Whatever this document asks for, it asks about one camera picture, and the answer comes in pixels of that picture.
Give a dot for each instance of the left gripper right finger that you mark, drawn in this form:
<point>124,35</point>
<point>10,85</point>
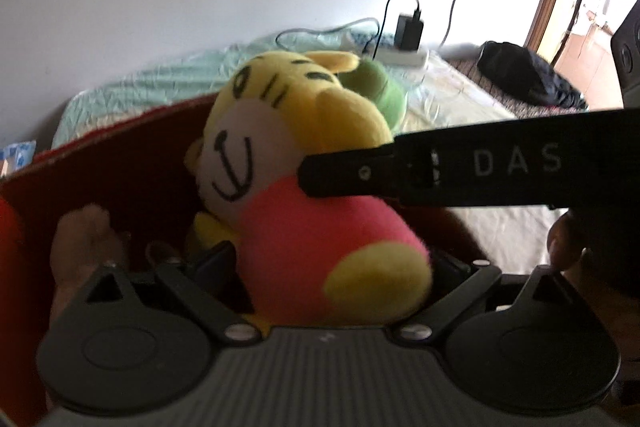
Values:
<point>436,319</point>

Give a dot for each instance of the green patterned bed sheet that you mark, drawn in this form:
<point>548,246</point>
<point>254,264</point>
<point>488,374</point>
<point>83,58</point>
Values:
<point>274,107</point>

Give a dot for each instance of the black bag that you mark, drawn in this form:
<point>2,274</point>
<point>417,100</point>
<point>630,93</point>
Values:
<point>526,76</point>

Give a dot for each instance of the green plush toy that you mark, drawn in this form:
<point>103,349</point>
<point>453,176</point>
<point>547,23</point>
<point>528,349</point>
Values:
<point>372,81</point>

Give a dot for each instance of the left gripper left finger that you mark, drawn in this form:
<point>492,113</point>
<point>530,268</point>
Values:
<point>162,296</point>

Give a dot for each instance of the red cardboard box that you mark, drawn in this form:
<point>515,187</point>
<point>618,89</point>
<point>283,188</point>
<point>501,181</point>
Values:
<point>134,169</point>

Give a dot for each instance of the yellow tiger plush toy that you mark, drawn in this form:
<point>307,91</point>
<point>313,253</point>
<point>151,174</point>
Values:
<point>309,261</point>

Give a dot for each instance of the white power strip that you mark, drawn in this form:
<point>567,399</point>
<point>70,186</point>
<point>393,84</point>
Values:
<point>363,44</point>

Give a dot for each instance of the black power adapter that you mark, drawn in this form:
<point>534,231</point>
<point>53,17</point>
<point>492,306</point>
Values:
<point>408,31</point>

